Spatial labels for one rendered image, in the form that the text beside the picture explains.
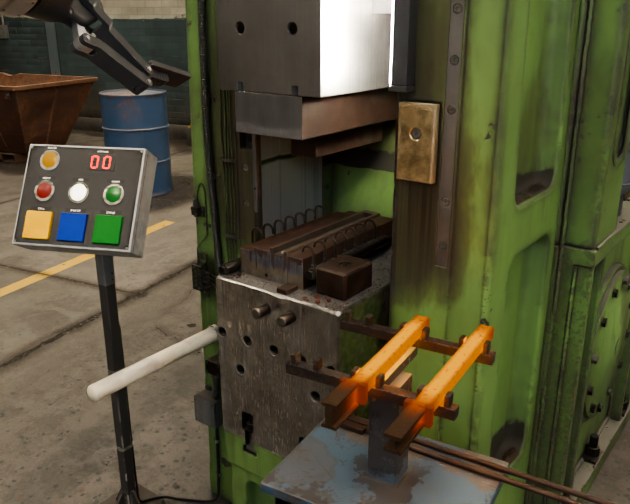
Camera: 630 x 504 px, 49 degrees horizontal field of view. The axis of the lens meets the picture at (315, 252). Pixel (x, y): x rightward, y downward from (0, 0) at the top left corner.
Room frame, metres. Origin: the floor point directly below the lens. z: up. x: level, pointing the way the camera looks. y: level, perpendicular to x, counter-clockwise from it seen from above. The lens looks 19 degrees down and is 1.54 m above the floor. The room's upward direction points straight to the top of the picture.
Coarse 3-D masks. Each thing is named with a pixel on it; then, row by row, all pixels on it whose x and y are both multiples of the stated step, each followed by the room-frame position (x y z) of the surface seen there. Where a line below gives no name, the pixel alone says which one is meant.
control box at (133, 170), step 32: (32, 160) 1.84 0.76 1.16; (64, 160) 1.82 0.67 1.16; (96, 160) 1.80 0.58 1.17; (128, 160) 1.79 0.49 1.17; (32, 192) 1.79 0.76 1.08; (64, 192) 1.78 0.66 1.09; (96, 192) 1.76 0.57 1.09; (128, 192) 1.74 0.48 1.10; (128, 224) 1.70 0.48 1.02; (128, 256) 1.72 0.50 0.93
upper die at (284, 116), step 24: (240, 96) 1.63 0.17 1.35; (264, 96) 1.58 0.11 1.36; (288, 96) 1.54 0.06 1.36; (336, 96) 1.62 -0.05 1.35; (360, 96) 1.70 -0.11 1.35; (384, 96) 1.79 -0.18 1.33; (240, 120) 1.63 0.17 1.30; (264, 120) 1.58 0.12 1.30; (288, 120) 1.54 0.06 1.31; (312, 120) 1.55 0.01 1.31; (336, 120) 1.62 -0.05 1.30; (360, 120) 1.70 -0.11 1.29; (384, 120) 1.79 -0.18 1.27
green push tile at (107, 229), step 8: (96, 216) 1.72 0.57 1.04; (104, 216) 1.71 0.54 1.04; (112, 216) 1.71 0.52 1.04; (120, 216) 1.71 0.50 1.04; (96, 224) 1.71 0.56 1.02; (104, 224) 1.70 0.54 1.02; (112, 224) 1.70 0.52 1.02; (120, 224) 1.70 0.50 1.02; (96, 232) 1.70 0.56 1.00; (104, 232) 1.69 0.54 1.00; (112, 232) 1.69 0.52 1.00; (120, 232) 1.69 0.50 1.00; (96, 240) 1.68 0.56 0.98; (104, 240) 1.68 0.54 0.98; (112, 240) 1.68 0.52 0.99
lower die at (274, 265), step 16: (304, 224) 1.84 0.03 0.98; (320, 224) 1.80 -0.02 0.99; (352, 224) 1.77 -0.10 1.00; (368, 224) 1.80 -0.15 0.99; (384, 224) 1.81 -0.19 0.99; (272, 240) 1.66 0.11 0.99; (288, 240) 1.63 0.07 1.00; (320, 240) 1.65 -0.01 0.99; (336, 240) 1.66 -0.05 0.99; (352, 240) 1.68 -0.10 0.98; (368, 240) 1.74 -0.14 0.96; (256, 256) 1.60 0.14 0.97; (272, 256) 1.57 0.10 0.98; (288, 256) 1.54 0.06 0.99; (304, 256) 1.54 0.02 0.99; (320, 256) 1.57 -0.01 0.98; (368, 256) 1.75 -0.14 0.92; (256, 272) 1.60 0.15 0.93; (272, 272) 1.57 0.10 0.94; (288, 272) 1.54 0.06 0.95; (304, 272) 1.52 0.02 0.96; (304, 288) 1.52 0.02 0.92
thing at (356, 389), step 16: (416, 320) 1.24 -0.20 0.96; (400, 336) 1.17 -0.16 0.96; (416, 336) 1.19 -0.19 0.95; (384, 352) 1.10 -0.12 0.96; (400, 352) 1.12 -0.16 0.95; (368, 368) 1.04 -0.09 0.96; (384, 368) 1.06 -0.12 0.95; (352, 384) 0.97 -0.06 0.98; (368, 384) 1.00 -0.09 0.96; (336, 400) 0.92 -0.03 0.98; (352, 400) 0.97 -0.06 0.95; (336, 416) 0.92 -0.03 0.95
